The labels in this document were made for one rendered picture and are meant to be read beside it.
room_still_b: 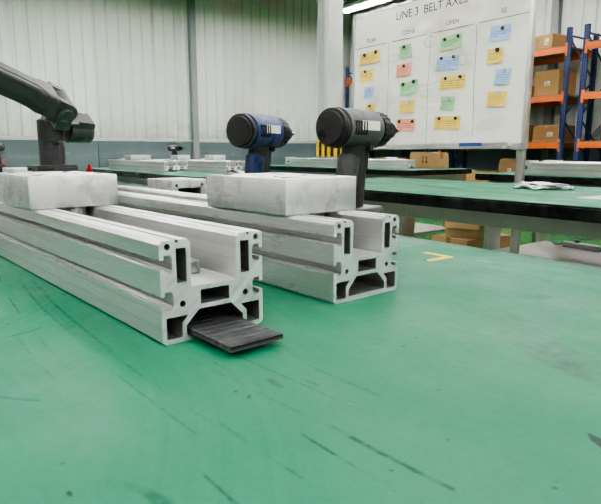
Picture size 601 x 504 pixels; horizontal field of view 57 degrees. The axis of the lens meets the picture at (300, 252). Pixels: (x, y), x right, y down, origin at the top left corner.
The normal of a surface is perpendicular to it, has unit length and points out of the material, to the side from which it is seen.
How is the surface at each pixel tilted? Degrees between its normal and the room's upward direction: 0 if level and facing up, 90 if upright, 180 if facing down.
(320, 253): 90
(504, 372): 0
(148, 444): 0
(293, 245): 90
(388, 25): 90
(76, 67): 90
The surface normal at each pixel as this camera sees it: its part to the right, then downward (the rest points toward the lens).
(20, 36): 0.59, 0.14
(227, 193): -0.76, 0.11
